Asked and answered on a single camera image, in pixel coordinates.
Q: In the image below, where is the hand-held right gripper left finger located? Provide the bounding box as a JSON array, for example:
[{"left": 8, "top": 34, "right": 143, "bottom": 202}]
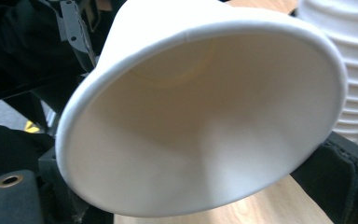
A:
[{"left": 35, "top": 147, "right": 115, "bottom": 224}]

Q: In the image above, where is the dark cloth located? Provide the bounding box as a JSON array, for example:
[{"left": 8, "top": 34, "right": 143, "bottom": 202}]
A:
[{"left": 0, "top": 124, "right": 56, "bottom": 194}]

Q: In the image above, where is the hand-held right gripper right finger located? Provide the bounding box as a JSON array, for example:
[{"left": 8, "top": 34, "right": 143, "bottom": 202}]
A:
[{"left": 291, "top": 131, "right": 358, "bottom": 224}]

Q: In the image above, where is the single white paper cup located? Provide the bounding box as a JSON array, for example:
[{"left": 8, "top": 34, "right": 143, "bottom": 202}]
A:
[{"left": 54, "top": 0, "right": 350, "bottom": 218}]

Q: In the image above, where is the yellow floor marking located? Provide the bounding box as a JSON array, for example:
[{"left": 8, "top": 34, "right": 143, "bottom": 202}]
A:
[{"left": 23, "top": 120, "right": 42, "bottom": 134}]

